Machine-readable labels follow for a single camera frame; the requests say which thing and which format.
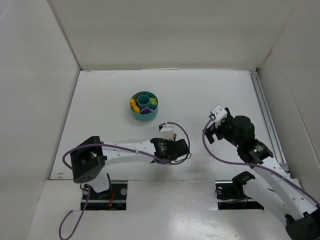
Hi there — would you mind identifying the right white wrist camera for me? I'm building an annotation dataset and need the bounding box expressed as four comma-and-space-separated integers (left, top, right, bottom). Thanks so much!
209, 104, 228, 128

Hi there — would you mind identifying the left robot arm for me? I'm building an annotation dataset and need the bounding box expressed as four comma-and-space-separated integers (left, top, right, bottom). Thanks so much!
68, 136, 191, 193

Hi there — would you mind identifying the green lego brick 2x2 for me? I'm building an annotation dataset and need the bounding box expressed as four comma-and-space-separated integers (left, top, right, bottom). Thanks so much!
149, 97, 158, 105

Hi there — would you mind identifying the aluminium rail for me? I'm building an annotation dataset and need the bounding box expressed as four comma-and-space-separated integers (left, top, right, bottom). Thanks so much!
249, 70, 290, 174

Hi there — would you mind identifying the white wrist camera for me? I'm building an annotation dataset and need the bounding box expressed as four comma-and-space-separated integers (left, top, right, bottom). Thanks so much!
209, 104, 228, 128
159, 123, 175, 141

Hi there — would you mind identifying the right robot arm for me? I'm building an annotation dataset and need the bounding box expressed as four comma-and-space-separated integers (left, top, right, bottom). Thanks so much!
202, 105, 320, 240

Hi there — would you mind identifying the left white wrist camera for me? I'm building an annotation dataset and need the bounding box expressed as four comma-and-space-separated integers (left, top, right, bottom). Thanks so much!
159, 123, 175, 141

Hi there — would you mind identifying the teal divided round container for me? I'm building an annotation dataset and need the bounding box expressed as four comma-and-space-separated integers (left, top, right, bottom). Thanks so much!
129, 91, 159, 122

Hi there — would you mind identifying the purple arch lego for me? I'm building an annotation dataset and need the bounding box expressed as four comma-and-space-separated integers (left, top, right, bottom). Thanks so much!
140, 107, 154, 115

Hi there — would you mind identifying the yellow lego brick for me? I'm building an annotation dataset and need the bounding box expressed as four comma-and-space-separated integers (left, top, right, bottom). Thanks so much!
129, 98, 141, 114

